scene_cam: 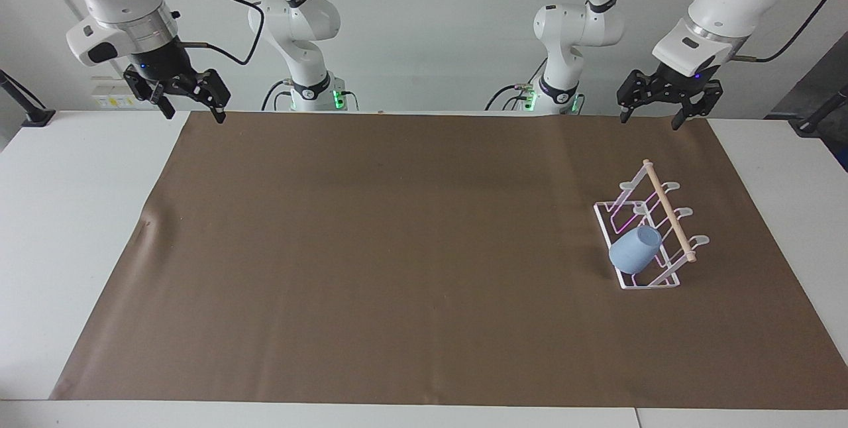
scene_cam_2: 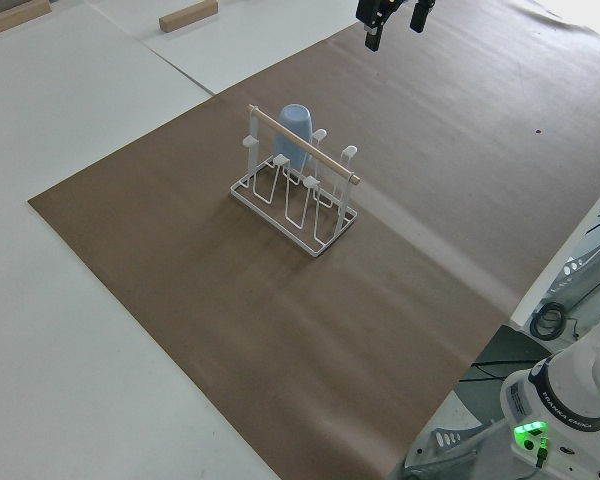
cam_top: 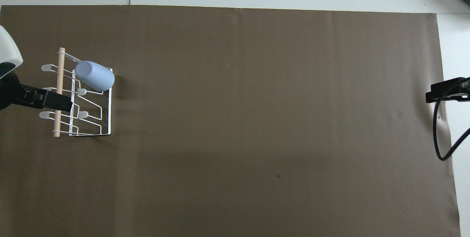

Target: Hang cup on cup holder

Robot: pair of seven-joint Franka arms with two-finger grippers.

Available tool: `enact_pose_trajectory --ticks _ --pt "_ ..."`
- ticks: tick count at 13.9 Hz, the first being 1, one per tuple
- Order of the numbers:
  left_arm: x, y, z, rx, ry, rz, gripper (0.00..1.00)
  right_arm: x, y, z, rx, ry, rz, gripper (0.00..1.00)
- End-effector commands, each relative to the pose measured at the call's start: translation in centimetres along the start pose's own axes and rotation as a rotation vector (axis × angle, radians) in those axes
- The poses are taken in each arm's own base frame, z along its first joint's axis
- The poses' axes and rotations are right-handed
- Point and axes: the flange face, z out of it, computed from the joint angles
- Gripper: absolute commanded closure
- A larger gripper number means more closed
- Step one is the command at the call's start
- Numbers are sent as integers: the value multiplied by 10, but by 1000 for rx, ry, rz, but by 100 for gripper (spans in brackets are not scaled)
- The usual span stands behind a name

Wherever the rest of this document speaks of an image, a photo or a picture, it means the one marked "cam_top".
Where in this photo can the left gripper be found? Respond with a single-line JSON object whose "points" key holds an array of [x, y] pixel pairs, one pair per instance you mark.
{"points": [[10, 93]]}

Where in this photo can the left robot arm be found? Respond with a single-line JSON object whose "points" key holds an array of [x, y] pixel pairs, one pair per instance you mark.
{"points": [[7, 48]]}

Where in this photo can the light blue cup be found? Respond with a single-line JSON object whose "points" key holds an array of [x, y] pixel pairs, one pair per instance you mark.
{"points": [[96, 76]]}

